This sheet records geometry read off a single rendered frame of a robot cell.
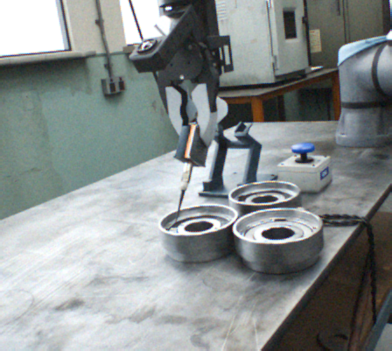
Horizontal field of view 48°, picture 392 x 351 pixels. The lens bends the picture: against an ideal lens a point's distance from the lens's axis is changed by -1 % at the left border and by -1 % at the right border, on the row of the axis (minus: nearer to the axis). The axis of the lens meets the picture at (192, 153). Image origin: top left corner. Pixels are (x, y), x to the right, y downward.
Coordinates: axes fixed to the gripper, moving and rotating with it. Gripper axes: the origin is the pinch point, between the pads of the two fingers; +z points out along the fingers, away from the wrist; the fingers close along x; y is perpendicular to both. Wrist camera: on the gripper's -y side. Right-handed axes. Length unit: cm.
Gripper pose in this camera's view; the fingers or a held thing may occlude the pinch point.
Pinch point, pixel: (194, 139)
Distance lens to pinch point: 63.5
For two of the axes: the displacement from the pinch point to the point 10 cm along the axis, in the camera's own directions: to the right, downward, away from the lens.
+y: 5.8, -2.5, 7.8
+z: 1.4, 9.7, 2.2
